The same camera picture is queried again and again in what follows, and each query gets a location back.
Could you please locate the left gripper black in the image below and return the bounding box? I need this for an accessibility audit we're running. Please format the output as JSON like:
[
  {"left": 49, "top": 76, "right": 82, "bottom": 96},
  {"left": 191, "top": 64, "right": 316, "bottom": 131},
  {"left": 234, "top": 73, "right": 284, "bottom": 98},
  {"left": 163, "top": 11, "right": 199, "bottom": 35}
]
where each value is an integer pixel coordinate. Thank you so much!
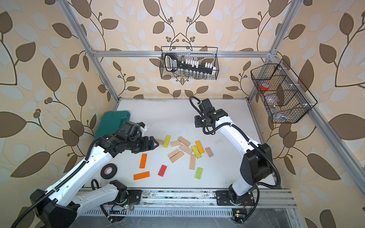
[{"left": 125, "top": 135, "right": 160, "bottom": 152}]

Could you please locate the orange-yellow block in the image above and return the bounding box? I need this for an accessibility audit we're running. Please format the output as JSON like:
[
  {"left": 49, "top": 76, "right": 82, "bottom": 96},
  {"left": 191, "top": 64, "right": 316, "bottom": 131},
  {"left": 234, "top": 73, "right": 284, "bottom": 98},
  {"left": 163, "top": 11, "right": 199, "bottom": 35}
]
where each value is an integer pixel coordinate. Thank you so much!
[{"left": 195, "top": 141, "right": 204, "bottom": 154}]

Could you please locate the yellow block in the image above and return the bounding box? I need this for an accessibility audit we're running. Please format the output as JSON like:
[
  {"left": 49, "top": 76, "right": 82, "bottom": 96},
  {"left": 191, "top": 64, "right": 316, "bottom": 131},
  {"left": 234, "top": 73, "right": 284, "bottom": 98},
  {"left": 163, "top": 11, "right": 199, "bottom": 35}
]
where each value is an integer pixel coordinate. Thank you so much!
[
  {"left": 191, "top": 145, "right": 202, "bottom": 159},
  {"left": 163, "top": 135, "right": 171, "bottom": 148}
]

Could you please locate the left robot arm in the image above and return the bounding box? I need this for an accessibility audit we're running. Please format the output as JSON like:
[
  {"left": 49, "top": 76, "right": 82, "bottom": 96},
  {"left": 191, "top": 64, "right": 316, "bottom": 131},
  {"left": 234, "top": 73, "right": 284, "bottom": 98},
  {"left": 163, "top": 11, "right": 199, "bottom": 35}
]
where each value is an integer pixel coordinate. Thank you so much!
[{"left": 11, "top": 121, "right": 159, "bottom": 228}]

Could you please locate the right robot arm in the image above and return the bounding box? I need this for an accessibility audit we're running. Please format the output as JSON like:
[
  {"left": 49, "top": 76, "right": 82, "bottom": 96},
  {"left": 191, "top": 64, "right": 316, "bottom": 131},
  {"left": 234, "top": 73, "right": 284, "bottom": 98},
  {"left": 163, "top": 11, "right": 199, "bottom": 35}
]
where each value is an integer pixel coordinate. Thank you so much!
[{"left": 189, "top": 96, "right": 281, "bottom": 204}]

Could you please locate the small wooden block left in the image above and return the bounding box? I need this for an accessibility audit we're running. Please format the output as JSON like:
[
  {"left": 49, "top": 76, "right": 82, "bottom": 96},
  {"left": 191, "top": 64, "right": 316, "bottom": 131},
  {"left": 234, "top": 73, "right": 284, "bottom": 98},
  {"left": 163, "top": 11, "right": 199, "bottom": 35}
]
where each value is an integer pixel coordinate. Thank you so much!
[{"left": 156, "top": 139, "right": 164, "bottom": 145}]

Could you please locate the wooden block pair upper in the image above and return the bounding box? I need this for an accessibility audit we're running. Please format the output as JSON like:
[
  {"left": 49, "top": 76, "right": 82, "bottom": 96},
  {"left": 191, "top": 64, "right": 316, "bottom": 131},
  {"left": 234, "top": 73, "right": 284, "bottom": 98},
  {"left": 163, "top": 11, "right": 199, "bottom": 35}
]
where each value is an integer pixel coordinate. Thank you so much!
[{"left": 168, "top": 149, "right": 180, "bottom": 159}]

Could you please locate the wooden block pair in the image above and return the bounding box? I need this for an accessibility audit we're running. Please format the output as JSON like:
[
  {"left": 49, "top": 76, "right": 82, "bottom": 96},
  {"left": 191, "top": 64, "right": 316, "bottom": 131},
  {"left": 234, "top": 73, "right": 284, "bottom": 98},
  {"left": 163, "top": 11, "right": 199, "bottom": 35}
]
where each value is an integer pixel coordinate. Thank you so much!
[
  {"left": 168, "top": 149, "right": 180, "bottom": 159},
  {"left": 170, "top": 151, "right": 184, "bottom": 163}
]

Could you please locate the orange block upright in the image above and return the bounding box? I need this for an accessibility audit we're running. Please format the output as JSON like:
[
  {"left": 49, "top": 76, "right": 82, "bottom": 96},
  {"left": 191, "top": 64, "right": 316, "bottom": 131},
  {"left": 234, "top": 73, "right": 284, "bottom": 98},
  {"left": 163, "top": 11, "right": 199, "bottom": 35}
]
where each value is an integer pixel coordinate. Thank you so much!
[{"left": 139, "top": 154, "right": 147, "bottom": 169}]

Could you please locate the wooden block pair lower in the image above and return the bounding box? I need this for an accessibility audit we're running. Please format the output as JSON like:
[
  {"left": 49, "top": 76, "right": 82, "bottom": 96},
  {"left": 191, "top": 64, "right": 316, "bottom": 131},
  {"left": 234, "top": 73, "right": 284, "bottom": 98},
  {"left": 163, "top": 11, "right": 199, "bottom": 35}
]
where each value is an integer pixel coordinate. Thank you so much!
[{"left": 170, "top": 151, "right": 184, "bottom": 163}]

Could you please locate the red block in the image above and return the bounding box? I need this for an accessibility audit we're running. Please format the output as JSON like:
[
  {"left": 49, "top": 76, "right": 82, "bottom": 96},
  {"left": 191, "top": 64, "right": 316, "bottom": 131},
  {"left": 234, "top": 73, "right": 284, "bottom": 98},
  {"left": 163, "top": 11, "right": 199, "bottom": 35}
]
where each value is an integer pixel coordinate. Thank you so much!
[{"left": 158, "top": 165, "right": 167, "bottom": 177}]

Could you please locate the orange block lower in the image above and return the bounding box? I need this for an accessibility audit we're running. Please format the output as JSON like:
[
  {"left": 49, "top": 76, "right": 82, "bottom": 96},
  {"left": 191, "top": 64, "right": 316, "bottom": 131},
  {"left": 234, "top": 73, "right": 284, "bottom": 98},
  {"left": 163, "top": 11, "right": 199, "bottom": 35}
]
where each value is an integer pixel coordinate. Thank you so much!
[{"left": 133, "top": 172, "right": 150, "bottom": 181}]

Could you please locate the green plastic tool case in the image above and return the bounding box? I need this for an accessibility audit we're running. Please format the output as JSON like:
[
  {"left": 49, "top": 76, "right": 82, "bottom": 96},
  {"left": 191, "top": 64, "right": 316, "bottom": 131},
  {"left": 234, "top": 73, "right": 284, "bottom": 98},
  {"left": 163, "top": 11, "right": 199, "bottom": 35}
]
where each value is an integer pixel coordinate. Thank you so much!
[{"left": 94, "top": 111, "right": 130, "bottom": 139}]

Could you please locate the black tape roll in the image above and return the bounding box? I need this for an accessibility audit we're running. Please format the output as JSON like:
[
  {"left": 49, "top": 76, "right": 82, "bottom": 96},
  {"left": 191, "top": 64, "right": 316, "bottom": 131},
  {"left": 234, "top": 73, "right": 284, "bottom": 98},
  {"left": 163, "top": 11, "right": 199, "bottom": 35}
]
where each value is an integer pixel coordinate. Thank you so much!
[{"left": 100, "top": 163, "right": 117, "bottom": 180}]

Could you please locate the wooden block upright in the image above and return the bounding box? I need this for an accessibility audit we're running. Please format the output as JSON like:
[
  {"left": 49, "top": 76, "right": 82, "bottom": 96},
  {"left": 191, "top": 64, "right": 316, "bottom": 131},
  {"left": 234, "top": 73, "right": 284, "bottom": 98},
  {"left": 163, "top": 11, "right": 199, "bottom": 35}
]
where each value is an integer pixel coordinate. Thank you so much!
[{"left": 189, "top": 154, "right": 196, "bottom": 170}]

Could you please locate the light green block lower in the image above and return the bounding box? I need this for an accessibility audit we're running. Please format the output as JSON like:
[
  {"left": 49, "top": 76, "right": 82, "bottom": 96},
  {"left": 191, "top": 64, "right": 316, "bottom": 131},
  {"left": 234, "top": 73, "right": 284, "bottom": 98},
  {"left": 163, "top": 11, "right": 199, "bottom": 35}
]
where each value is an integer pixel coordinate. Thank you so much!
[{"left": 195, "top": 167, "right": 203, "bottom": 180}]

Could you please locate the black socket holder tool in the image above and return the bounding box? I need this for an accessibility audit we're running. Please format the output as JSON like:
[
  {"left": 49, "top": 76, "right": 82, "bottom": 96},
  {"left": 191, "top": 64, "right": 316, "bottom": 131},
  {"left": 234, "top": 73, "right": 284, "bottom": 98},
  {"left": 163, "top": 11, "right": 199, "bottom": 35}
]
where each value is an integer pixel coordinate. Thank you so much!
[{"left": 160, "top": 53, "right": 219, "bottom": 77}]

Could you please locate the back wire basket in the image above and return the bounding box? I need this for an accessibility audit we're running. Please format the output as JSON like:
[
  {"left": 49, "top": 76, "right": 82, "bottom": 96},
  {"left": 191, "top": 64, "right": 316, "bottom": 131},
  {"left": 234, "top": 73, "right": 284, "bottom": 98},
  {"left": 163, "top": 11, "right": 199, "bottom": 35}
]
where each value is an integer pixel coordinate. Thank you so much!
[{"left": 159, "top": 46, "right": 219, "bottom": 80}]

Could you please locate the wire basket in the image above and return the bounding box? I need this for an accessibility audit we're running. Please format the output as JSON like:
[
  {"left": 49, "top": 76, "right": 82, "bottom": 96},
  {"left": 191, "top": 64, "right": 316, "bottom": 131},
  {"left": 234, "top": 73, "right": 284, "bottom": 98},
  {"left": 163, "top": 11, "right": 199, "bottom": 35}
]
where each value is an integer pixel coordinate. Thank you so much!
[
  {"left": 159, "top": 46, "right": 219, "bottom": 80},
  {"left": 251, "top": 59, "right": 317, "bottom": 124}
]

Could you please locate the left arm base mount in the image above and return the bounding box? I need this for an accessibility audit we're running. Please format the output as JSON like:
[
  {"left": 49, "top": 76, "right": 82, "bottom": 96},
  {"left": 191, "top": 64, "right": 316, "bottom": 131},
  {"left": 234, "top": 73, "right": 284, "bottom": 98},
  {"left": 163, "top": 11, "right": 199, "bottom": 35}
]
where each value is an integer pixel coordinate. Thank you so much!
[{"left": 106, "top": 189, "right": 142, "bottom": 206}]

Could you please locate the right wire basket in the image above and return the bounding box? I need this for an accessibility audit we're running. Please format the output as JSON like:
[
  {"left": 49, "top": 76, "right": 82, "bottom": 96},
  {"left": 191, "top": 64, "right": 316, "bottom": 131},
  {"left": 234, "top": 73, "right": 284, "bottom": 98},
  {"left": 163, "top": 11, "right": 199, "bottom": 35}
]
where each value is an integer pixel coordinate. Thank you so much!
[{"left": 251, "top": 59, "right": 317, "bottom": 124}]

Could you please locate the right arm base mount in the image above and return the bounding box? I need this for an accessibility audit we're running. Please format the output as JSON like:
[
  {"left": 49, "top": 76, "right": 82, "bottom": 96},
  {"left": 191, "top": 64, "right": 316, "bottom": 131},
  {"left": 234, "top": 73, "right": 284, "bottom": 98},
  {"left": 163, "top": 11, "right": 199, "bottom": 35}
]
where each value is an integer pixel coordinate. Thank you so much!
[{"left": 215, "top": 190, "right": 255, "bottom": 207}]

